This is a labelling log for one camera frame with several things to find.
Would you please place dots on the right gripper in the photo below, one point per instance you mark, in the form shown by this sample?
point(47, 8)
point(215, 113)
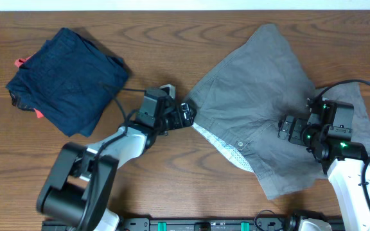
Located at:
point(286, 124)

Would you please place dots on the folded navy blue garment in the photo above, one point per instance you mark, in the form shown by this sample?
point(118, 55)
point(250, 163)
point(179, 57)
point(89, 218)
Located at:
point(69, 81)

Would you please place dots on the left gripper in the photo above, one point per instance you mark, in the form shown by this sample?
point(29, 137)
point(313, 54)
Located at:
point(183, 113)

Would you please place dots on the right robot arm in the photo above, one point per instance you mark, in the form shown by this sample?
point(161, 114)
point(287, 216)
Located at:
point(326, 134)

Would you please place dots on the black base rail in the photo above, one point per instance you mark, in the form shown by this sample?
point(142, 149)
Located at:
point(264, 220)

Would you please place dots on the grey shorts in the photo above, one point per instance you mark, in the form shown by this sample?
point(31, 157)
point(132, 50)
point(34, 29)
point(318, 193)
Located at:
point(239, 104)

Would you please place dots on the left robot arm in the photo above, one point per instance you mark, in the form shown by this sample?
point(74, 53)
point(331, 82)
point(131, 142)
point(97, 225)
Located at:
point(77, 189)

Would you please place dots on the folded red garment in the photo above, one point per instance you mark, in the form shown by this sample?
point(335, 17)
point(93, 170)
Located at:
point(18, 63)

